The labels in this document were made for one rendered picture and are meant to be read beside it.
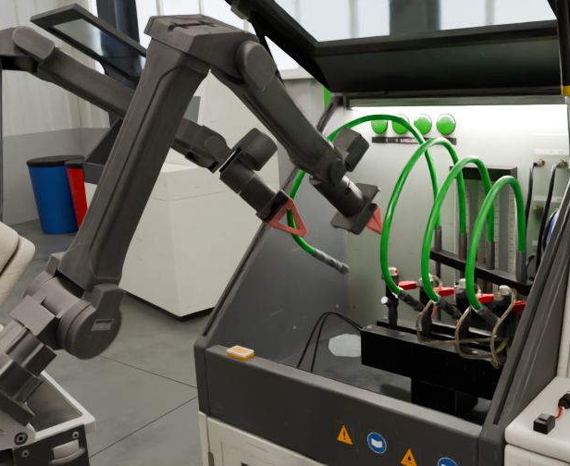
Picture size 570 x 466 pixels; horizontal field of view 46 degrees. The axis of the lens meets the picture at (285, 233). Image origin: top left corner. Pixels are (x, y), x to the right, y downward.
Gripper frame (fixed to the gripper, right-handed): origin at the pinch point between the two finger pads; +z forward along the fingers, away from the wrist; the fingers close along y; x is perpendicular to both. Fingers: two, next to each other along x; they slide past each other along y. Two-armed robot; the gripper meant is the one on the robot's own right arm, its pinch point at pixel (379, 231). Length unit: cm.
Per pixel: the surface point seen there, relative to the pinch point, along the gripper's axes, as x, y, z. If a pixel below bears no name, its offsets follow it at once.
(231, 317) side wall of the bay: 26.3, -29.1, -0.4
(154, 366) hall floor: 226, -60, 111
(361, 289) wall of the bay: 34.6, -2.1, 35.3
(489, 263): -11.7, 7.7, 19.3
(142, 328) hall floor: 286, -49, 123
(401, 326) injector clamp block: 0.1, -11.6, 19.3
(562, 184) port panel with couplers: -15.2, 30.5, 22.3
